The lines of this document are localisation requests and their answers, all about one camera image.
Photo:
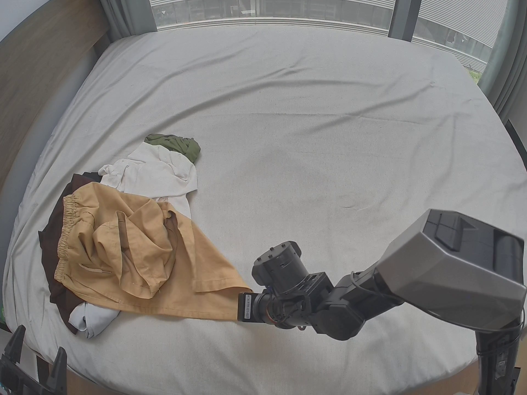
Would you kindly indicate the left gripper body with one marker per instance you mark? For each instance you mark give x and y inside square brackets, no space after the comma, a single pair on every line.
[16,381]

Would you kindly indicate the cream white shirt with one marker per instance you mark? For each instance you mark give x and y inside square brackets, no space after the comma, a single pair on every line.
[152,175]

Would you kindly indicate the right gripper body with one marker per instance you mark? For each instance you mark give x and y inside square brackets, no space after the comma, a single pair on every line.
[260,307]

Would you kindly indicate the bed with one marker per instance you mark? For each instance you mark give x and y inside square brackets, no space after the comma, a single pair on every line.
[313,138]

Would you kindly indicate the dark brown garment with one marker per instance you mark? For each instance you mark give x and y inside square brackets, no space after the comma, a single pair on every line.
[51,241]

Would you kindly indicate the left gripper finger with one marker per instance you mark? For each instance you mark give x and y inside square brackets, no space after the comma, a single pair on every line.
[57,375]
[15,348]

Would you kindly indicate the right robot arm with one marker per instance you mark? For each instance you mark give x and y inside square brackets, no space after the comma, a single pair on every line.
[436,270]

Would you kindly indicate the window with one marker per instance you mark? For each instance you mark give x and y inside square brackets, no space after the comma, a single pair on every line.
[288,2]

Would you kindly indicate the tan shorts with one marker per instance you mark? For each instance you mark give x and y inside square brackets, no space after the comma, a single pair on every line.
[144,257]

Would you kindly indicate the white garment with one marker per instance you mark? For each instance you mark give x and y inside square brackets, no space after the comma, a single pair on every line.
[96,317]

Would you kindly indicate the olive green garment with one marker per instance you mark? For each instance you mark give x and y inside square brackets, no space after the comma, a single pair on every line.
[181,143]

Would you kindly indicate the grey-green curtain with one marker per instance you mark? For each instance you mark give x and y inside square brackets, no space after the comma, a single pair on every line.
[119,2]
[508,68]

